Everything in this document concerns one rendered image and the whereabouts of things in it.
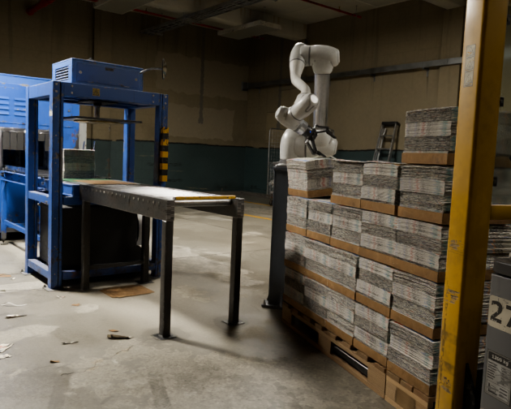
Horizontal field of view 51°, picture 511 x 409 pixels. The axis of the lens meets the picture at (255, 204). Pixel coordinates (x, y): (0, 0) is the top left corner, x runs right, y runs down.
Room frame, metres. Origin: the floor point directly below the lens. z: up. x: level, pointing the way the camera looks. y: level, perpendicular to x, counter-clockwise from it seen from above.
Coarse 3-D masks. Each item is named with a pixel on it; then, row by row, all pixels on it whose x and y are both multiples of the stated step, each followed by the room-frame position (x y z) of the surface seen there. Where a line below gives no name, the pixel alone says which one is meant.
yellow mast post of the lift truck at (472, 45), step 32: (480, 0) 1.68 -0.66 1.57; (480, 32) 1.67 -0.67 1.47; (480, 64) 1.67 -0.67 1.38; (480, 96) 1.66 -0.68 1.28; (480, 128) 1.67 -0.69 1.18; (480, 160) 1.67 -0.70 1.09; (480, 192) 1.68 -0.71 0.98; (480, 224) 1.68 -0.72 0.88; (448, 256) 1.73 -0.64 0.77; (480, 256) 1.68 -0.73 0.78; (448, 288) 1.72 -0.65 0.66; (480, 288) 1.69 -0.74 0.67; (448, 320) 1.71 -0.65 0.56; (480, 320) 1.69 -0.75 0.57; (448, 352) 1.70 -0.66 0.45; (448, 384) 1.69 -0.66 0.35
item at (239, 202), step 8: (144, 184) 4.30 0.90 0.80; (200, 192) 3.67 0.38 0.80; (232, 200) 3.34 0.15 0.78; (240, 200) 3.30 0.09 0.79; (192, 208) 3.70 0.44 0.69; (200, 208) 3.62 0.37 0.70; (208, 208) 3.54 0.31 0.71; (216, 208) 3.47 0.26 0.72; (224, 208) 3.40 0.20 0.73; (232, 208) 3.33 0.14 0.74; (240, 208) 3.30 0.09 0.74; (232, 216) 3.33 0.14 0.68; (240, 216) 3.30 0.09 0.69
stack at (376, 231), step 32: (320, 224) 2.96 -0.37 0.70; (352, 224) 2.67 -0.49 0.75; (384, 224) 2.40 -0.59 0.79; (288, 256) 3.34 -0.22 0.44; (320, 256) 2.93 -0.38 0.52; (352, 256) 2.62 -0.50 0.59; (288, 288) 3.33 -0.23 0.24; (320, 288) 2.92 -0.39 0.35; (352, 288) 2.62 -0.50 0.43; (384, 288) 2.37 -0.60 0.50; (288, 320) 3.30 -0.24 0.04; (352, 320) 2.59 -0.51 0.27; (384, 320) 2.35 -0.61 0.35; (352, 352) 2.58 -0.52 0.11; (384, 352) 2.33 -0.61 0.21; (384, 384) 2.32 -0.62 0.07
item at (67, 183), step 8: (48, 184) 4.44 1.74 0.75; (64, 184) 4.12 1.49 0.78; (72, 184) 4.00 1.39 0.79; (96, 184) 4.11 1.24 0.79; (104, 184) 4.15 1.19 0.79; (112, 184) 4.19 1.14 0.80; (120, 184) 4.24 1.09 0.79; (128, 184) 4.28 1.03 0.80; (136, 184) 4.32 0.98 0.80; (64, 192) 4.14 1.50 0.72; (72, 192) 4.00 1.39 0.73
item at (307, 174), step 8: (288, 160) 3.39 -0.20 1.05; (296, 160) 3.28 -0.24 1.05; (304, 160) 3.24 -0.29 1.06; (312, 160) 3.19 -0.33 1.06; (320, 160) 3.19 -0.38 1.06; (328, 160) 3.21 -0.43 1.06; (288, 168) 3.40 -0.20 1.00; (296, 168) 3.28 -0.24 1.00; (304, 168) 3.18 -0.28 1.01; (312, 168) 3.17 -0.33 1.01; (320, 168) 3.20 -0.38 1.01; (328, 168) 3.22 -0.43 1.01; (296, 176) 3.31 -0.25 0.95; (304, 176) 3.19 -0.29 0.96; (312, 176) 3.18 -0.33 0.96; (320, 176) 3.20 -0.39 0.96; (328, 176) 3.22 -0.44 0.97; (296, 184) 3.32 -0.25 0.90; (304, 184) 3.21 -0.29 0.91; (312, 184) 3.18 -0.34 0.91; (320, 184) 3.20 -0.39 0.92; (328, 184) 3.22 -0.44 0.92
